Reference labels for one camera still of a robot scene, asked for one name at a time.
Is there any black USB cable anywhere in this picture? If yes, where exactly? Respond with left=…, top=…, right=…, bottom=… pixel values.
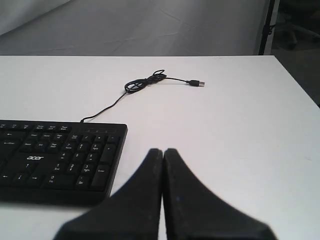
left=80, top=69, right=206, bottom=123

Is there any office chair base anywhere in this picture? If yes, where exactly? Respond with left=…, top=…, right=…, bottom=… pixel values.
left=274, top=0, right=320, bottom=51

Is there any grey backdrop cloth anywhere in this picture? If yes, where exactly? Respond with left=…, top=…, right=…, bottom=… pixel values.
left=0, top=0, right=268, bottom=56

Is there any black acer keyboard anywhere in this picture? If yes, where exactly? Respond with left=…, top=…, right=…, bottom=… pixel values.
left=0, top=120, right=128, bottom=206

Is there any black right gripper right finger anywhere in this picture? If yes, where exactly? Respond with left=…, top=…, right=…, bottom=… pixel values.
left=162, top=148, right=277, bottom=240

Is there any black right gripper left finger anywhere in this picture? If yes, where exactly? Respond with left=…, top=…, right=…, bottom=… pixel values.
left=54, top=148, right=163, bottom=240

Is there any black stand pole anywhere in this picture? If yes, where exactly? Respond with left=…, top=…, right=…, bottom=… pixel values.
left=258, top=0, right=276, bottom=56

